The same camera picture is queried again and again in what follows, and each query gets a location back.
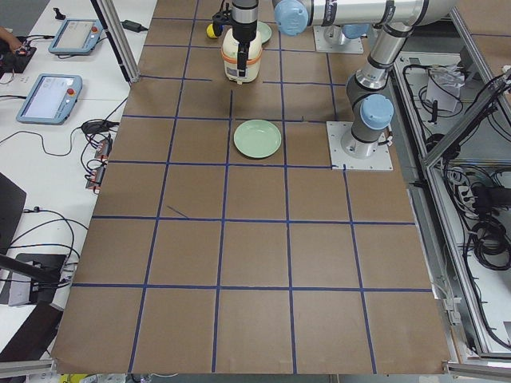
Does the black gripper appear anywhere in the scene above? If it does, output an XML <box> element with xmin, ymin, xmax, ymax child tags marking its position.
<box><xmin>212</xmin><ymin>0</ymin><xmax>259</xmax><ymax>77</ymax></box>

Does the white rice cooker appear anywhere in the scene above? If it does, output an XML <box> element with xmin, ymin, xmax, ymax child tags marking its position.
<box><xmin>220</xmin><ymin>28</ymin><xmax>264</xmax><ymax>85</ymax></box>

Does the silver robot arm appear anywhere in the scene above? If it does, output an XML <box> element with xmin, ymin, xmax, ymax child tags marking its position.
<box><xmin>212</xmin><ymin>0</ymin><xmax>457</xmax><ymax>89</ymax></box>
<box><xmin>341</xmin><ymin>22</ymin><xmax>414</xmax><ymax>160</ymax></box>

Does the green plate near potato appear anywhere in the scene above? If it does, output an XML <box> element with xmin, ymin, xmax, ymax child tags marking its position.
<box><xmin>257</xmin><ymin>21</ymin><xmax>272</xmax><ymax>45</ymax></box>

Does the yellow toy potato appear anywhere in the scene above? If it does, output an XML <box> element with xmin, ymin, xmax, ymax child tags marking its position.
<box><xmin>206</xmin><ymin>24</ymin><xmax>220</xmax><ymax>39</ymax></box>

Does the green plate far side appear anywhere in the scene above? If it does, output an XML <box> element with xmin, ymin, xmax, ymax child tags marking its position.
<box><xmin>233</xmin><ymin>120</ymin><xmax>282</xmax><ymax>159</ymax></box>

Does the upper teach pendant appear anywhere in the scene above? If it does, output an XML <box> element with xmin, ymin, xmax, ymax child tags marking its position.
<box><xmin>48</xmin><ymin>19</ymin><xmax>103</xmax><ymax>56</ymax></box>

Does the teach pendant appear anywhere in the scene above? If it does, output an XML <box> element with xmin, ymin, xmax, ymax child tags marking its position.
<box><xmin>16</xmin><ymin>73</ymin><xmax>83</xmax><ymax>125</ymax></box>
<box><xmin>48</xmin><ymin>19</ymin><xmax>103</xmax><ymax>56</ymax></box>

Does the lower teach pendant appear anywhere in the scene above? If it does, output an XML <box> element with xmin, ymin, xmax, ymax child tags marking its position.
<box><xmin>16</xmin><ymin>73</ymin><xmax>83</xmax><ymax>125</ymax></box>

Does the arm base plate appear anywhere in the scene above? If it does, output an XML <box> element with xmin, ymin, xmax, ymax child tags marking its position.
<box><xmin>327</xmin><ymin>121</ymin><xmax>394</xmax><ymax>172</ymax></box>
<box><xmin>313</xmin><ymin>26</ymin><xmax>364</xmax><ymax>54</ymax></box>

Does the aluminium frame post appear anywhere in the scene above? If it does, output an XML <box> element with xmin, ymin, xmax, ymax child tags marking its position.
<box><xmin>90</xmin><ymin>0</ymin><xmax>141</xmax><ymax>84</ymax></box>

